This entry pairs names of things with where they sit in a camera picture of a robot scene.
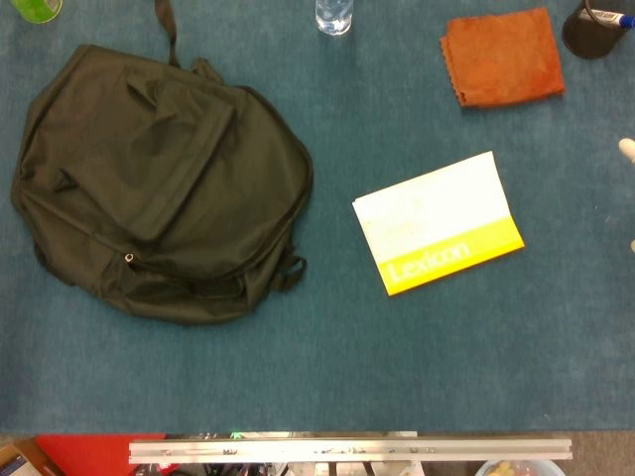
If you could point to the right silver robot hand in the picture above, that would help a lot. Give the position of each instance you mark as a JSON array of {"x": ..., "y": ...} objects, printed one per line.
[{"x": 628, "y": 149}]

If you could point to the white yellow Lexicon book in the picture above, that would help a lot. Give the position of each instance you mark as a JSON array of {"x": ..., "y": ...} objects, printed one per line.
[{"x": 436, "y": 223}]

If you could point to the black fabric backpack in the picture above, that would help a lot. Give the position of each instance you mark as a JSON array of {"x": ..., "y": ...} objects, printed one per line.
[{"x": 149, "y": 173}]

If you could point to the black mesh pen holder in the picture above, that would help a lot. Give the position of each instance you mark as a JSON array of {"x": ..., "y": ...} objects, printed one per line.
[{"x": 583, "y": 37}]

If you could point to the blue capped marker pen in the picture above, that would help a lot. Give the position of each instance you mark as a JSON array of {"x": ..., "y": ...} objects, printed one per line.
[{"x": 617, "y": 20}]

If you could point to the orange folded cloth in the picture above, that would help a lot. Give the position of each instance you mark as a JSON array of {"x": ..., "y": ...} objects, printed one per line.
[{"x": 503, "y": 57}]

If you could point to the blue felt table mat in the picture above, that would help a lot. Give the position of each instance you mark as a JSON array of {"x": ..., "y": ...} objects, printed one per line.
[{"x": 397, "y": 357}]

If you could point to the clear plastic water bottle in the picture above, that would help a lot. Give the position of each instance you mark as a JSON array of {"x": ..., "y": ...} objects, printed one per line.
[{"x": 335, "y": 17}]

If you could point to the pale plastic bowl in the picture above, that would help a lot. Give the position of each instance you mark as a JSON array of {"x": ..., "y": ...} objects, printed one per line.
[{"x": 516, "y": 468}]

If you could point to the red box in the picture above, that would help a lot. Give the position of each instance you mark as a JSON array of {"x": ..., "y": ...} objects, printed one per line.
[{"x": 89, "y": 453}]

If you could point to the cardboard box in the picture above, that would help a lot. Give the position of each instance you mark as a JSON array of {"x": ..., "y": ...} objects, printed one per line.
[{"x": 20, "y": 461}]

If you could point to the aluminium profile rail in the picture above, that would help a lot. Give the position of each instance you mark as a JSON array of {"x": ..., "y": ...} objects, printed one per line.
[{"x": 347, "y": 450}]

